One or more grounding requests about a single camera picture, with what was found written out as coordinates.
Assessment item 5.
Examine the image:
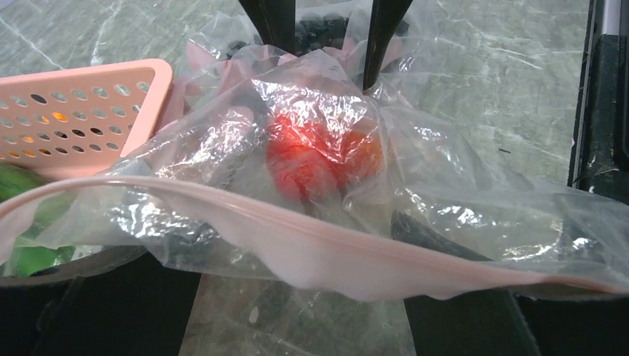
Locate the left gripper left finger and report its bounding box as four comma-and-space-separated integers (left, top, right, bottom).
1, 246, 200, 355

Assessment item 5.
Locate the green fake apple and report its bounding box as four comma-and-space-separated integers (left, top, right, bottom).
1, 162, 75, 277

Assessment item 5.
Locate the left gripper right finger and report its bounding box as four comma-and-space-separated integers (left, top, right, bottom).
390, 211, 629, 356

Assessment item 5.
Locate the pink perforated plastic basket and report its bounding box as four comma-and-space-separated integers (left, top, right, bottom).
1, 59, 174, 180

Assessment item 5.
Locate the clear zip top bag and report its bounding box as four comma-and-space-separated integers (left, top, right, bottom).
2, 1, 628, 355

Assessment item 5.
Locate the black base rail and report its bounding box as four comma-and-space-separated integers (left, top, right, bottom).
567, 1, 628, 203

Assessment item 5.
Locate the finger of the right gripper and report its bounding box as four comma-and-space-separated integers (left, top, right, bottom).
239, 0, 296, 54
363, 0, 413, 91

